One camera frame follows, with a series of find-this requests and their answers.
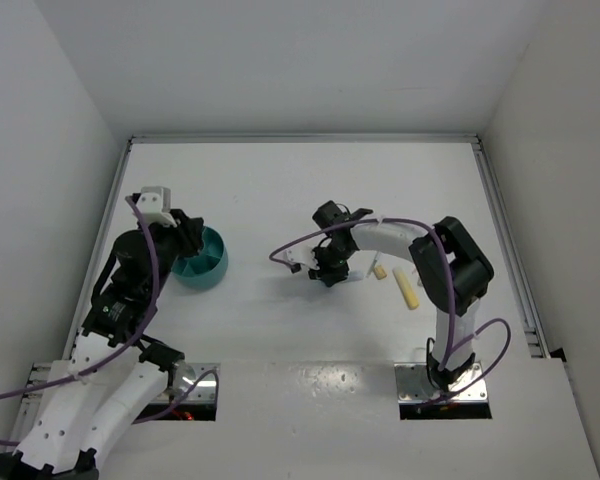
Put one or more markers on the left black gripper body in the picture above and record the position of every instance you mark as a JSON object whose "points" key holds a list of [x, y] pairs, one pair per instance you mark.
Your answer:
{"points": [[166, 237]]}

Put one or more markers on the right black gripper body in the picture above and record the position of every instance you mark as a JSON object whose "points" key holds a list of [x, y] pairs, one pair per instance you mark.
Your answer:
{"points": [[332, 262]]}

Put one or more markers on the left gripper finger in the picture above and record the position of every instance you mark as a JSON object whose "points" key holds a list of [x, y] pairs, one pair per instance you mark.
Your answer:
{"points": [[193, 229], [190, 246]]}

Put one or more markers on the blue highlighter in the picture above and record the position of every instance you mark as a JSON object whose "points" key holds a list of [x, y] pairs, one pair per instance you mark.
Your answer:
{"points": [[356, 276]]}

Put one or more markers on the yellow highlighter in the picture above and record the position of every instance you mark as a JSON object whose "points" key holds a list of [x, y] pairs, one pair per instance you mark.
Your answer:
{"points": [[406, 289]]}

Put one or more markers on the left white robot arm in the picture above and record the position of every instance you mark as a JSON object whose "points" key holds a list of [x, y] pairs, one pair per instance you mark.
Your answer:
{"points": [[111, 377]]}

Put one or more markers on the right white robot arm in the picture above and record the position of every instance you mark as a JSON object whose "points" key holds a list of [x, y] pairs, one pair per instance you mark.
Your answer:
{"points": [[454, 273]]}

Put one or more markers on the teal round divided container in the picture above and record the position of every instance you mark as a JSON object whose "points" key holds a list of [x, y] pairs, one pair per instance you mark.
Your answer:
{"points": [[207, 269]]}

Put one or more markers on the small yellow eraser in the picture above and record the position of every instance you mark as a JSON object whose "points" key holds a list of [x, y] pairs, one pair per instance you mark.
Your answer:
{"points": [[379, 272]]}

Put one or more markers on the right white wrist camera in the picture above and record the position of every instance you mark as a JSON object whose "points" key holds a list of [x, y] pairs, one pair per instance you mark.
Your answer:
{"points": [[299, 257]]}

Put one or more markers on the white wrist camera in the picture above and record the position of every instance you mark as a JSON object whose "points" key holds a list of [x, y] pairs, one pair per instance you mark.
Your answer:
{"points": [[299, 257], [154, 205]]}

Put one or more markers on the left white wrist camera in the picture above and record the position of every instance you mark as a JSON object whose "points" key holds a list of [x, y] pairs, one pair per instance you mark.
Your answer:
{"points": [[154, 205]]}

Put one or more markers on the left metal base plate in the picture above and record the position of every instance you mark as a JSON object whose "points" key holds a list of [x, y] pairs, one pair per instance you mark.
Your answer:
{"points": [[200, 380]]}

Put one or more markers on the metal base plate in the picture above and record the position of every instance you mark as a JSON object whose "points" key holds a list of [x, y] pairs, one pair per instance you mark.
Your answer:
{"points": [[413, 386], [200, 380]]}

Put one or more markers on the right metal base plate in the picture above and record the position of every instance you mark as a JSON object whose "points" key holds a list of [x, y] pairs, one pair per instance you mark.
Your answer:
{"points": [[413, 386]]}

